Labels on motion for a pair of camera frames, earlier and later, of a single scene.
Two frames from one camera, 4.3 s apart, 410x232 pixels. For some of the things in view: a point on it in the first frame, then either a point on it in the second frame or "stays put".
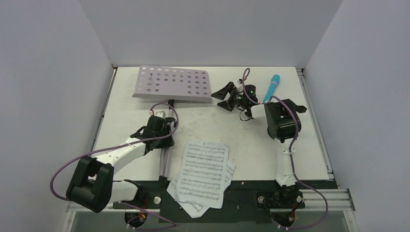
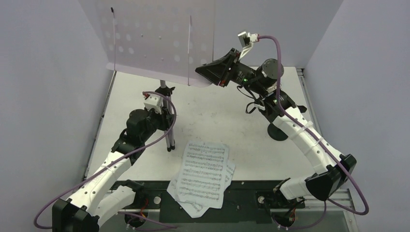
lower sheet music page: (195, 210) stays put
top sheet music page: (203, 177) stays put
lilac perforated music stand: (171, 84) -> (166, 40)
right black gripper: (235, 97) -> (227, 67)
